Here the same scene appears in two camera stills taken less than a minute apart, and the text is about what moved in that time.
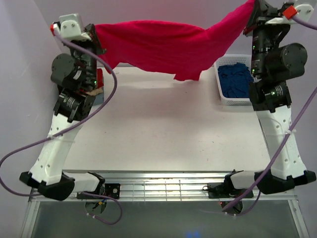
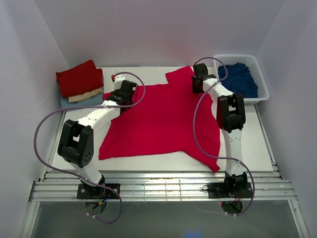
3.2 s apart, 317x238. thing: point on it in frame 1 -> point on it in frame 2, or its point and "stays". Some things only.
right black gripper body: x=259 y=19 -> x=196 y=85
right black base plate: x=220 y=190 stays
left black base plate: x=111 y=190 stays
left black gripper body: x=92 y=37 -> x=126 y=105
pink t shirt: x=186 y=51 -> x=161 y=119
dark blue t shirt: x=235 y=80 stays
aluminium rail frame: x=176 y=187 stays
